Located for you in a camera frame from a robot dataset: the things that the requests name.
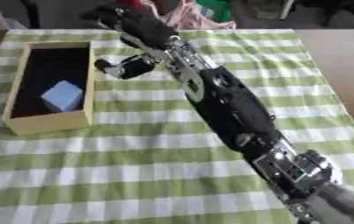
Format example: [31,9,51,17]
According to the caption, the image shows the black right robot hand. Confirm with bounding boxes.
[79,3,182,81]

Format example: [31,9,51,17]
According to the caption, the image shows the tan cardboard box, black inside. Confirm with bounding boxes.
[0,40,97,137]

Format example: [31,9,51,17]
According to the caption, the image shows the pink bag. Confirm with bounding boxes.
[146,0,238,31]

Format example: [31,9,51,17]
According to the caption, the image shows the green bag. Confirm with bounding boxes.
[194,0,234,23]

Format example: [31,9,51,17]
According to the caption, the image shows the light blue block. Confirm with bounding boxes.
[39,80,85,114]

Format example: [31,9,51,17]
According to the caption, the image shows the black chair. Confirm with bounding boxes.
[294,0,354,32]

